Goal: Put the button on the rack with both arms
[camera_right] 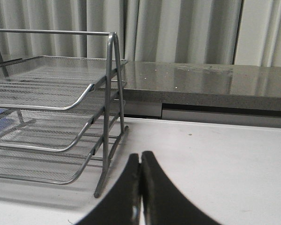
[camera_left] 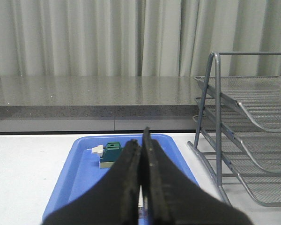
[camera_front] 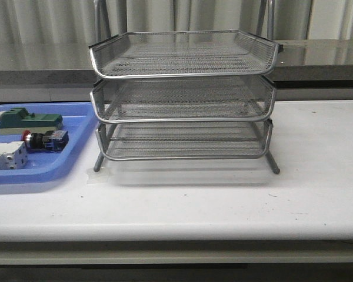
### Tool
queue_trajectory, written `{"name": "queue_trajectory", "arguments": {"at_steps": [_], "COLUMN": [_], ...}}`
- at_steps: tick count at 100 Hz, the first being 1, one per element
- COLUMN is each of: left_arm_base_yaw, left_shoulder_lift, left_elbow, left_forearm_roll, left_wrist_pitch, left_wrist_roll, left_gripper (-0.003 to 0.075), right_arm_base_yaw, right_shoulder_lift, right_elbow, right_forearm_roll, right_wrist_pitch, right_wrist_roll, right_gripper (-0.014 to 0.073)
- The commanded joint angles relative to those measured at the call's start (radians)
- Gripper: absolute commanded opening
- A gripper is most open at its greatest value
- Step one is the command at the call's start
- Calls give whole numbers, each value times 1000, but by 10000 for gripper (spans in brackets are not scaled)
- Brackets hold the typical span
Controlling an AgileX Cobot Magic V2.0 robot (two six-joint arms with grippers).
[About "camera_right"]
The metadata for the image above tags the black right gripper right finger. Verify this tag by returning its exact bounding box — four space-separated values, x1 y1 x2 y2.
141 151 219 225

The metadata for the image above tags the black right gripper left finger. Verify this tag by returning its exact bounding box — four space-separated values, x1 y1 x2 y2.
77 153 141 225

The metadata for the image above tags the mesh tray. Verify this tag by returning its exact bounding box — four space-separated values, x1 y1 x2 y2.
0 110 122 185
0 56 117 111
0 81 127 153

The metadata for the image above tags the grey stone counter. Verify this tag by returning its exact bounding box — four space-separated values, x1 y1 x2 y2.
112 61 281 129

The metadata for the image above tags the grey metal rack frame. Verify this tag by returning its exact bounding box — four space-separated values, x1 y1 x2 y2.
0 32 127 197

